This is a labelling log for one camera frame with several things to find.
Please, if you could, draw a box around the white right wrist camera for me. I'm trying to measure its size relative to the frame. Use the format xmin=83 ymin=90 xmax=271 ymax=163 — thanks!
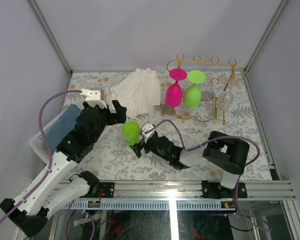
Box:
xmin=140 ymin=123 xmax=155 ymax=141

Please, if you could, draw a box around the green plastic wine glass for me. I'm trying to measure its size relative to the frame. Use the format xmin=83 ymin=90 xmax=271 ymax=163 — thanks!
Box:
xmin=183 ymin=70 xmax=206 ymax=108
xmin=121 ymin=121 xmax=141 ymax=148

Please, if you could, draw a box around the aluminium front rail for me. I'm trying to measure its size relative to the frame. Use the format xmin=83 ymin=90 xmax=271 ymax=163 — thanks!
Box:
xmin=27 ymin=180 xmax=297 ymax=211

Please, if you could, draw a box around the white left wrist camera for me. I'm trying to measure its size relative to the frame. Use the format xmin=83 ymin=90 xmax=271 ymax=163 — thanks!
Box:
xmin=80 ymin=88 xmax=107 ymax=109

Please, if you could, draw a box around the clear wine glass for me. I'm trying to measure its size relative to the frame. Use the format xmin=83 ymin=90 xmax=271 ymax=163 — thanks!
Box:
xmin=216 ymin=79 xmax=240 ymax=111

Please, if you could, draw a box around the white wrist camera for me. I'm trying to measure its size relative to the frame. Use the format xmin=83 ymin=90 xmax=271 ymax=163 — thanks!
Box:
xmin=140 ymin=123 xmax=155 ymax=141
xmin=80 ymin=88 xmax=107 ymax=109

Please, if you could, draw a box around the white pleated cloth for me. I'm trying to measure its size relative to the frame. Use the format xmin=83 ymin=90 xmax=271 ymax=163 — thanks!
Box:
xmin=106 ymin=68 xmax=161 ymax=119

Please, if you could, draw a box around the blue folded towel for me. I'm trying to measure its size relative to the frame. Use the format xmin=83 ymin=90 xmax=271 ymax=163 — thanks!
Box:
xmin=45 ymin=104 xmax=81 ymax=153

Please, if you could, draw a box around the magenta plastic wine glass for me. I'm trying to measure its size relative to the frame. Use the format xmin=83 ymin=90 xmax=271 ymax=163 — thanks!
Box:
xmin=164 ymin=68 xmax=187 ymax=108

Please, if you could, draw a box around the purple cable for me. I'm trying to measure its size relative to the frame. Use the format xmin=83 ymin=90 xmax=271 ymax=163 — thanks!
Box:
xmin=0 ymin=89 xmax=82 ymax=240
xmin=149 ymin=119 xmax=273 ymax=232

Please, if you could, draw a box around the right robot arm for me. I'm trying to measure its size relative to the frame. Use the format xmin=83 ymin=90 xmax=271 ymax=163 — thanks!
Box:
xmin=130 ymin=131 xmax=250 ymax=198

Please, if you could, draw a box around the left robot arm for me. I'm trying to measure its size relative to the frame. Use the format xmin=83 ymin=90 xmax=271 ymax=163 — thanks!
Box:
xmin=0 ymin=100 xmax=127 ymax=238

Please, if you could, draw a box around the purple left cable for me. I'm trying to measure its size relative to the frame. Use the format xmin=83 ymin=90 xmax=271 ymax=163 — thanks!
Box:
xmin=0 ymin=89 xmax=82 ymax=240

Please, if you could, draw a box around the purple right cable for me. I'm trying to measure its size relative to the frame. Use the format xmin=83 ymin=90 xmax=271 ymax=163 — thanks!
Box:
xmin=149 ymin=119 xmax=273 ymax=232

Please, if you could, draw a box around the gold wire wine glass rack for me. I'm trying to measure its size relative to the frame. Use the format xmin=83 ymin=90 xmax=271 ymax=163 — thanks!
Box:
xmin=162 ymin=53 xmax=248 ymax=125

